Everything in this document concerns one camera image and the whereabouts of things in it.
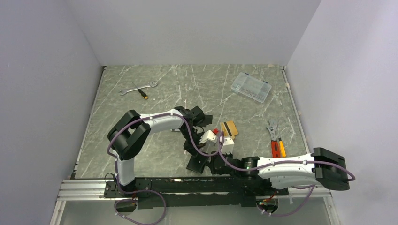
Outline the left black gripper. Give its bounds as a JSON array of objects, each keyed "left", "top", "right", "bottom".
[{"left": 180, "top": 127, "right": 207, "bottom": 158}]

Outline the tan wooden block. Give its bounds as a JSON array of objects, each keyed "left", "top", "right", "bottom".
[{"left": 220, "top": 120, "right": 239, "bottom": 140}]

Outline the black leather card holder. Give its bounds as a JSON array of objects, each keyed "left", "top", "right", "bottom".
[{"left": 186, "top": 154, "right": 209, "bottom": 174}]

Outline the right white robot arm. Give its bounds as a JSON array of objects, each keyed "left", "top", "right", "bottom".
[{"left": 207, "top": 147, "right": 355, "bottom": 195}]

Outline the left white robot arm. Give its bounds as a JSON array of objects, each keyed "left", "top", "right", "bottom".
[{"left": 107, "top": 106, "right": 213, "bottom": 197}]

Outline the black yellow screwdriver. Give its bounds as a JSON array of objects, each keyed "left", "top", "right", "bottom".
[{"left": 133, "top": 83, "right": 148, "bottom": 100}]

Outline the silver open-end wrench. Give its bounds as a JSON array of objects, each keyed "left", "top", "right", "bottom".
[{"left": 119, "top": 81, "right": 158, "bottom": 98}]

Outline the clear plastic organizer box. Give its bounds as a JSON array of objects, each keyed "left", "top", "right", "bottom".
[{"left": 231, "top": 72, "right": 272, "bottom": 103}]

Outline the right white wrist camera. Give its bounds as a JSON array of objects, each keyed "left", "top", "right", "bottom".
[{"left": 220, "top": 137, "right": 235, "bottom": 154}]

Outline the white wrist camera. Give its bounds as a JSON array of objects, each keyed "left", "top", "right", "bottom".
[
  {"left": 220, "top": 137, "right": 235, "bottom": 154},
  {"left": 199, "top": 130, "right": 218, "bottom": 153}
]

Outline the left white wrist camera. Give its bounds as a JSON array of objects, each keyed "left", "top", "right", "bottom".
[{"left": 199, "top": 130, "right": 218, "bottom": 153}]

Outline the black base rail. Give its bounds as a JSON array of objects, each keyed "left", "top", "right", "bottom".
[{"left": 103, "top": 176, "right": 289, "bottom": 209}]

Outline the orange handled tool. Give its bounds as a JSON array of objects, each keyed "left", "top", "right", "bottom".
[{"left": 271, "top": 140, "right": 281, "bottom": 158}]

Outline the yellow handled tool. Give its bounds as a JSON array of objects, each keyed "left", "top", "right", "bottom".
[{"left": 278, "top": 137, "right": 286, "bottom": 158}]

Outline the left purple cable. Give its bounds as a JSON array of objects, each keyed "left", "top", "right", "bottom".
[{"left": 107, "top": 113, "right": 222, "bottom": 225}]

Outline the aluminium frame rail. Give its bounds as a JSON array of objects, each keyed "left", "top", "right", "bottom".
[{"left": 57, "top": 179, "right": 106, "bottom": 201}]

